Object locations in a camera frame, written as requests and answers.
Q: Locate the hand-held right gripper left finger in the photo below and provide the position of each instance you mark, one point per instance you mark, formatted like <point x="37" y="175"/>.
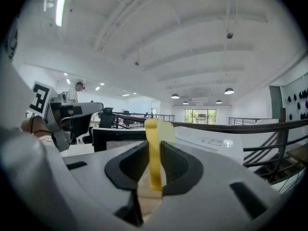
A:
<point x="96" y="177"/>

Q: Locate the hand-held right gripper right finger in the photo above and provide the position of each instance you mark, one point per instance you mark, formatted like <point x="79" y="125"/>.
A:
<point x="216" y="177"/>

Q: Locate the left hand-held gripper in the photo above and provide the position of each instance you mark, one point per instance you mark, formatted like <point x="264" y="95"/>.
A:
<point x="41" y="97"/>

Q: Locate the white microwave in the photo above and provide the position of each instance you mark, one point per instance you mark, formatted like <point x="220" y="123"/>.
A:
<point x="192" y="133"/>

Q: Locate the yellow food slice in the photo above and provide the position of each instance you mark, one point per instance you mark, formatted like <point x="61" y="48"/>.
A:
<point x="154" y="153"/>

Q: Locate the person's left forearm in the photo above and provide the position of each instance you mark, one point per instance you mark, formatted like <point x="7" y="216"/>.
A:
<point x="30" y="127"/>

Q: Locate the row of recessed ceiling lights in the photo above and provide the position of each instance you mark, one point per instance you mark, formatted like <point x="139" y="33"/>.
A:
<point x="97" y="88"/>

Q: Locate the curved black metal railing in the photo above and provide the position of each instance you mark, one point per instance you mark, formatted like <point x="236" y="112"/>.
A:
<point x="216" y="128"/>

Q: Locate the large glass window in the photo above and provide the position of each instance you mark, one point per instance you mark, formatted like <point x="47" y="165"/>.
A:
<point x="199" y="117"/>

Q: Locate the straight black railing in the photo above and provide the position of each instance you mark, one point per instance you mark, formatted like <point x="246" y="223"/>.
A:
<point x="250" y="119"/>
<point x="163" y="116"/>

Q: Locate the wooden side table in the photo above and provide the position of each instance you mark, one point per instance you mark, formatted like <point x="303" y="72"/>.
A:
<point x="299" y="153"/>

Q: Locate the long ceiling light strip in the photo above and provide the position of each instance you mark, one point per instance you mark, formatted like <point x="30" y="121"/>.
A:
<point x="60" y="8"/>

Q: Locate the group of small black items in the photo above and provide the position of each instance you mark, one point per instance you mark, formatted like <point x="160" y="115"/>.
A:
<point x="294" y="97"/>

